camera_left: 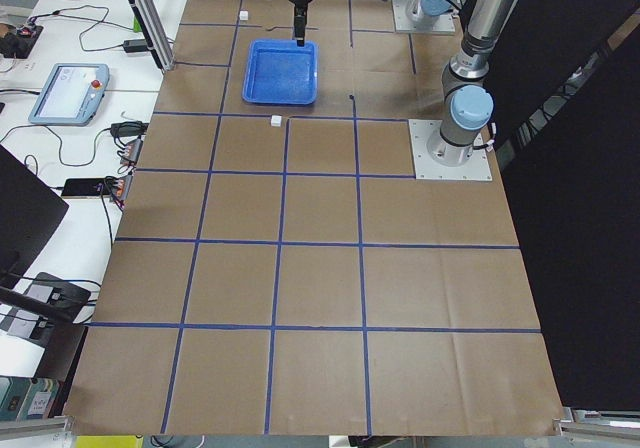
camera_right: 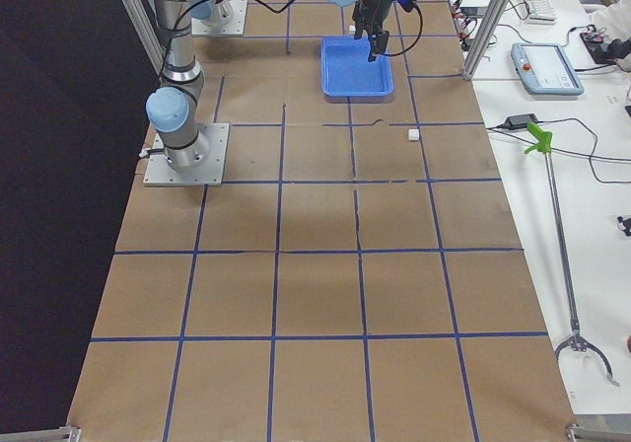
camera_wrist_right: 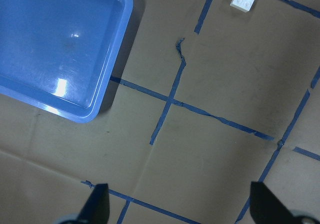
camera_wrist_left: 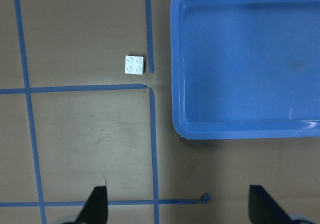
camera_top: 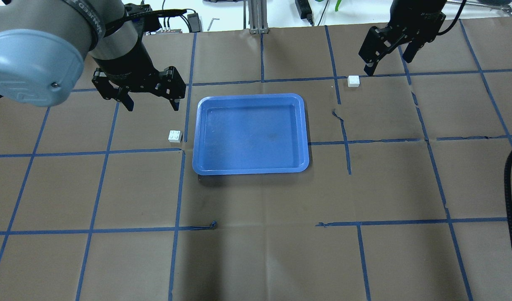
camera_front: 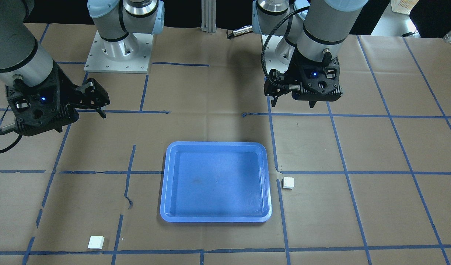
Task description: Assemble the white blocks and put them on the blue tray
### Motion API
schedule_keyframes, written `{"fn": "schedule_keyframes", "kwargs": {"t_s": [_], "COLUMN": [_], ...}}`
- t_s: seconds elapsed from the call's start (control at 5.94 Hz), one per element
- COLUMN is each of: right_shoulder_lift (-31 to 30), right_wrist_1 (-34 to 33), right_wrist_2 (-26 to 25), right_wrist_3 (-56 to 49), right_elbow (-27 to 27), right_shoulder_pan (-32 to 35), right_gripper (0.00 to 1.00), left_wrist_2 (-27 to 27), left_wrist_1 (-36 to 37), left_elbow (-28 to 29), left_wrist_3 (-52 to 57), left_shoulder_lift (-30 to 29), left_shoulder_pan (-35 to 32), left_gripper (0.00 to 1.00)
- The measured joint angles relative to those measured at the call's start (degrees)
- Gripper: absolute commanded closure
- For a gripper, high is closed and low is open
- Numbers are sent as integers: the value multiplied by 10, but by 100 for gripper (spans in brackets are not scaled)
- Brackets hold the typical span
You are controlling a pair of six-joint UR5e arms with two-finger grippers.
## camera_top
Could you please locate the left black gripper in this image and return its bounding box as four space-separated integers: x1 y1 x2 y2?
92 25 186 112

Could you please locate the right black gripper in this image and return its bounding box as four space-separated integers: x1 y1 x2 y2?
358 12 445 77

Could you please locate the white block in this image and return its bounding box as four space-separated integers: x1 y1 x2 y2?
347 75 361 88
167 130 183 143

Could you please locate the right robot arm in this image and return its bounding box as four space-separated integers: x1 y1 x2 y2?
358 0 446 76

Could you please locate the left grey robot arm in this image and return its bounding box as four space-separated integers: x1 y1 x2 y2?
0 0 187 111

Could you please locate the blue plastic tray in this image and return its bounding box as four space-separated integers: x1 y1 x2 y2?
192 93 310 176

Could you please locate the black power adapter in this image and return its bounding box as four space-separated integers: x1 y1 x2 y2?
187 12 202 33

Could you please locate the aluminium frame post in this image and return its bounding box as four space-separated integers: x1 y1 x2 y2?
243 0 269 34

